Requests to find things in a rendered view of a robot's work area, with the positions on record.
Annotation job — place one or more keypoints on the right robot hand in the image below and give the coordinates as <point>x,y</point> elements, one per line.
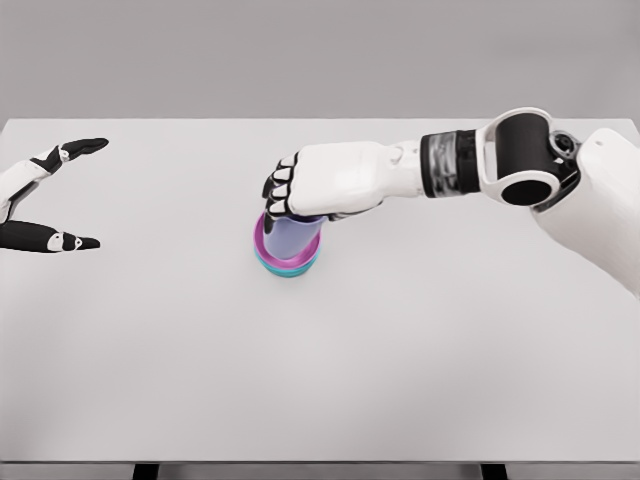
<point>335,175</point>

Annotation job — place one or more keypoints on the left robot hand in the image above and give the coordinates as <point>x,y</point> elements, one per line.
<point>17,172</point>

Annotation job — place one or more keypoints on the lavender cup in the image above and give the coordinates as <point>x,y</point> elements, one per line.
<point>289,241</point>

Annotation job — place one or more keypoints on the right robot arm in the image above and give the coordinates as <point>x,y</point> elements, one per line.
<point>525,165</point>

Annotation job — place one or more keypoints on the magenta bowl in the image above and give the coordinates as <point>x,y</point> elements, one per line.
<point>309,256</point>

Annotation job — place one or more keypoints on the teal bowl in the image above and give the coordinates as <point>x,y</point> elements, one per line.
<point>280,271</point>

